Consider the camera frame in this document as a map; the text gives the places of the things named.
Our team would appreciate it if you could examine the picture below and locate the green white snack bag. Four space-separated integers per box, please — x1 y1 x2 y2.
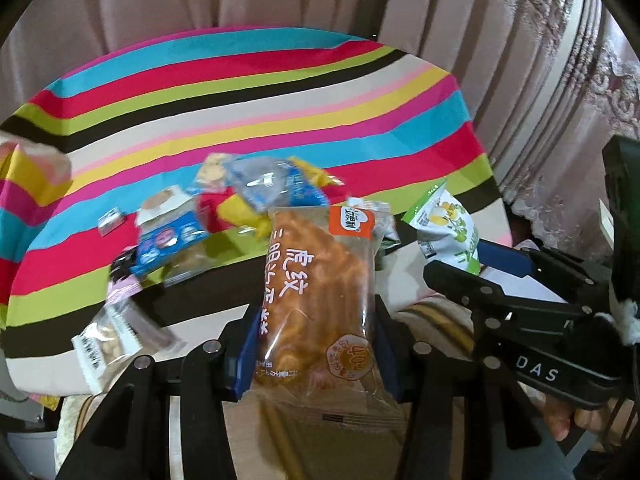
402 181 480 275

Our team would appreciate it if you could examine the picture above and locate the beige round biscuit bag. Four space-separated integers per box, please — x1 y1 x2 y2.
72 298 184 394

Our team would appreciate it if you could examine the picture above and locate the tiger stripe bread packet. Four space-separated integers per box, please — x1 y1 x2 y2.
254 205 404 431

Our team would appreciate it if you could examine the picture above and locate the pink black snack packet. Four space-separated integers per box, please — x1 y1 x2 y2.
105 246 143 304

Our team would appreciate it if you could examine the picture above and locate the blue cartoon seed bag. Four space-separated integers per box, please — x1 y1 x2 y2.
131 210 209 278

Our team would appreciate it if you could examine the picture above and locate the person right hand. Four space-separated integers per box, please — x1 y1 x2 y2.
541 394 639 448

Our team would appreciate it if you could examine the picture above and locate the beige pleated curtain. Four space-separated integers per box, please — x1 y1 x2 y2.
1 0 639 258

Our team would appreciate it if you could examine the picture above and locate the blue clear seed bag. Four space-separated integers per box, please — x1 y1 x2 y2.
226 156 330 214

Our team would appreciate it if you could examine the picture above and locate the small white candy packet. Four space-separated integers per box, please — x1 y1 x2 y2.
96 207 126 236

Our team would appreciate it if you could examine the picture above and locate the yellow snack packet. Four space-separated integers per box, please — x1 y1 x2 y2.
217 156 344 236

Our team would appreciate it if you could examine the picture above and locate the white brown pastry packet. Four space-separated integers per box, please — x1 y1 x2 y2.
136 185 192 226

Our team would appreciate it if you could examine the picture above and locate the red snack packet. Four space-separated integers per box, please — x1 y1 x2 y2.
198 188 233 233

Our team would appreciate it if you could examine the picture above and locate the small cracker packet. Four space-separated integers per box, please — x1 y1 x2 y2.
194 153 235 193

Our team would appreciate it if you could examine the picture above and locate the rainbow striped table cloth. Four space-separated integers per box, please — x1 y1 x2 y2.
1 27 512 396

